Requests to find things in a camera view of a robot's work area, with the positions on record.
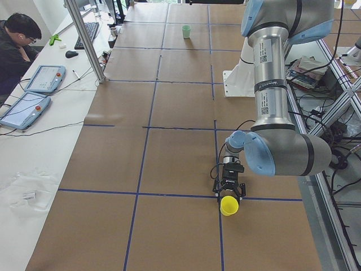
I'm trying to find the green plastic cup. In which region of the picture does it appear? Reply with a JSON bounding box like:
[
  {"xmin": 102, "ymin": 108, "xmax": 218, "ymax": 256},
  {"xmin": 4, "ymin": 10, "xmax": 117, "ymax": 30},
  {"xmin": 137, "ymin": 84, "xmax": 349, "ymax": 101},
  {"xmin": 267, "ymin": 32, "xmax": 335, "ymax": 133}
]
[{"xmin": 182, "ymin": 25, "xmax": 191, "ymax": 39}]

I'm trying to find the yellow plastic cup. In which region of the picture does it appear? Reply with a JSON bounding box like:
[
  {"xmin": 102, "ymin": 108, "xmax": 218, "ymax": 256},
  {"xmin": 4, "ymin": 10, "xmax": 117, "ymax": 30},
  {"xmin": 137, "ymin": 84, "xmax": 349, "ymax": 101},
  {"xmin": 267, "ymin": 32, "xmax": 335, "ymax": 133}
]
[{"xmin": 220, "ymin": 196, "xmax": 239, "ymax": 216}]

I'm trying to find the clear plastic bag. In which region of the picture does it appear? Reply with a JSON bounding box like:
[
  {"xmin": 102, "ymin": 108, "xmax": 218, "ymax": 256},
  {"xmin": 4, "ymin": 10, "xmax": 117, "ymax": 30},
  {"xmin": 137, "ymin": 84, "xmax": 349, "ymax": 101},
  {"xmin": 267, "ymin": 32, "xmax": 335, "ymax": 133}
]
[{"xmin": 1, "ymin": 168, "xmax": 60, "ymax": 216}]

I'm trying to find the seated man in black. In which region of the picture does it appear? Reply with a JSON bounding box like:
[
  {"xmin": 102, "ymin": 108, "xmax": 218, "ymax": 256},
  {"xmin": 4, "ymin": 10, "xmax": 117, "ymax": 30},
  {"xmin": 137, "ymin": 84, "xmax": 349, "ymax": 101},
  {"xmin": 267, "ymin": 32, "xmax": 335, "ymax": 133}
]
[{"xmin": 1, "ymin": 12, "xmax": 42, "ymax": 103}]

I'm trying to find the aluminium frame post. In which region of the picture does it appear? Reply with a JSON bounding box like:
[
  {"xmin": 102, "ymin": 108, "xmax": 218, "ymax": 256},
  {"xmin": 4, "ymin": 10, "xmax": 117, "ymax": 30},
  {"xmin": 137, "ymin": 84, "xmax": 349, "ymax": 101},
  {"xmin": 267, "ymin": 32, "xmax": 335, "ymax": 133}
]
[{"xmin": 64, "ymin": 0, "xmax": 105, "ymax": 83}]

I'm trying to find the black white marker pen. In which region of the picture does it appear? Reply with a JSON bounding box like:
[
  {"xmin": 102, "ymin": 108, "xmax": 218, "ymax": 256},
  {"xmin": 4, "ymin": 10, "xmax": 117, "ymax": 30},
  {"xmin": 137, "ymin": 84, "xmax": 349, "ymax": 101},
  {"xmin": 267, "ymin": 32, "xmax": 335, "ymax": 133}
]
[{"xmin": 72, "ymin": 69, "xmax": 81, "ymax": 80}]

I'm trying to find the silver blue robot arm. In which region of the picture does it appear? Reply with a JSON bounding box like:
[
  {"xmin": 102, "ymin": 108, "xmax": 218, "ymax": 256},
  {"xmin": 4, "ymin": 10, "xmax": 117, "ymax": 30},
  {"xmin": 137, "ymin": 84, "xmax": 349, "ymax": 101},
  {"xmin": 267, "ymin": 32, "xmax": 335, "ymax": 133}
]
[{"xmin": 213, "ymin": 1, "xmax": 334, "ymax": 202}]

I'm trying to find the far teach pendant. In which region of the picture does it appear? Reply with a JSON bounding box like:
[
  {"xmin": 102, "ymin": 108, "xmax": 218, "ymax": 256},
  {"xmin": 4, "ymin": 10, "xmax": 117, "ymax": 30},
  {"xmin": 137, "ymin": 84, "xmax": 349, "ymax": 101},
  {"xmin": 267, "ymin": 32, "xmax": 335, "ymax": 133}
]
[{"xmin": 24, "ymin": 65, "xmax": 66, "ymax": 94}]

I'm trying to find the black keyboard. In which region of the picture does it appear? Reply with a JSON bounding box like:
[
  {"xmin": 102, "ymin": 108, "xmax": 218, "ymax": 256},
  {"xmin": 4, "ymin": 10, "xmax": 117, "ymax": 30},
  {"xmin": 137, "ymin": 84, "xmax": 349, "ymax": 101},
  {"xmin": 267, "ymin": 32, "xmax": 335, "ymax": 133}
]
[{"xmin": 74, "ymin": 22, "xmax": 99, "ymax": 50}]

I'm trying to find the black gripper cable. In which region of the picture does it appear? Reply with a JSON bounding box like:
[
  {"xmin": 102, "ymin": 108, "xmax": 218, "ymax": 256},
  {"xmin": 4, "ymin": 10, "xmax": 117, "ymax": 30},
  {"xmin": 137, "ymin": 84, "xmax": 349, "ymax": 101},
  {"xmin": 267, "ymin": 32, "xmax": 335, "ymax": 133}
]
[{"xmin": 210, "ymin": 141, "xmax": 229, "ymax": 181}]

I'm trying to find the black computer mouse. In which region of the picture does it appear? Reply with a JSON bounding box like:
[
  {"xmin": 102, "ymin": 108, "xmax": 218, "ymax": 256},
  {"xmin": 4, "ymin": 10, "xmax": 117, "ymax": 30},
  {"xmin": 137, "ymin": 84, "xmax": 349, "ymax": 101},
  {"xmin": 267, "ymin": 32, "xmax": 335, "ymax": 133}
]
[{"xmin": 65, "ymin": 50, "xmax": 78, "ymax": 59}]

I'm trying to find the near teach pendant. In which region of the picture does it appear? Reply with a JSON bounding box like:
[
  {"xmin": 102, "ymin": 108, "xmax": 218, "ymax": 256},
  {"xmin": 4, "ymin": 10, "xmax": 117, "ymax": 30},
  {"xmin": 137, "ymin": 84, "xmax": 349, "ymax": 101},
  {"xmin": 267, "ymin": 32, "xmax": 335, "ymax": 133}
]
[{"xmin": 1, "ymin": 91, "xmax": 51, "ymax": 130}]

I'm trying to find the small metal cup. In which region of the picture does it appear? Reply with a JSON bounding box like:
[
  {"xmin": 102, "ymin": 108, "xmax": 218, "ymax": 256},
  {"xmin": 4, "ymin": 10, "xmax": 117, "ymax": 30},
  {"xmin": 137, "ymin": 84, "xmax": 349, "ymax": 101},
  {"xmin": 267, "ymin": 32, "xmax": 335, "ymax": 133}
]
[{"xmin": 110, "ymin": 27, "xmax": 118, "ymax": 37}]

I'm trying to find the teach pendant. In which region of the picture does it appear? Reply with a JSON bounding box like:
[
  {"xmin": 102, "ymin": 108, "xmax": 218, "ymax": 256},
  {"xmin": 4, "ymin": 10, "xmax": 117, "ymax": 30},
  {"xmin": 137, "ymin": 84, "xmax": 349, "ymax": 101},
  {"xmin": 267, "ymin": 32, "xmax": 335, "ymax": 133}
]
[
  {"xmin": 1, "ymin": 91, "xmax": 51, "ymax": 130},
  {"xmin": 24, "ymin": 65, "xmax": 66, "ymax": 94}
]

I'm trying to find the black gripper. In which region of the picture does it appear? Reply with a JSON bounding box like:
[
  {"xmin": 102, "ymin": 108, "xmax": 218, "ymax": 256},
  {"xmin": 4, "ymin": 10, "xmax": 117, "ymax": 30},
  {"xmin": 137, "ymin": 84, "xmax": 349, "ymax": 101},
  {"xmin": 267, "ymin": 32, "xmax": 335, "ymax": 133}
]
[{"xmin": 213, "ymin": 163, "xmax": 246, "ymax": 203}]

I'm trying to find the stack of books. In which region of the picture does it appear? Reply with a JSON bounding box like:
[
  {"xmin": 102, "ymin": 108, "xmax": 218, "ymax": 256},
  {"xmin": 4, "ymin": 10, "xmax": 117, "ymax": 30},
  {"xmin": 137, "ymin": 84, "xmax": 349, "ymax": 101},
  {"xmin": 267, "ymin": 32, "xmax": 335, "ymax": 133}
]
[{"xmin": 285, "ymin": 56, "xmax": 328, "ymax": 89}]

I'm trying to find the green plastic toy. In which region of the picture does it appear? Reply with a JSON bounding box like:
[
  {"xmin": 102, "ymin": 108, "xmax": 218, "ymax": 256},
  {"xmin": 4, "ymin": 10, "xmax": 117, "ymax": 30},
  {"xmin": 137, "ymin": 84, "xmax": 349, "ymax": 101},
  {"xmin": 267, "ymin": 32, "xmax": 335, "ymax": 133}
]
[{"xmin": 49, "ymin": 34, "xmax": 62, "ymax": 46}]

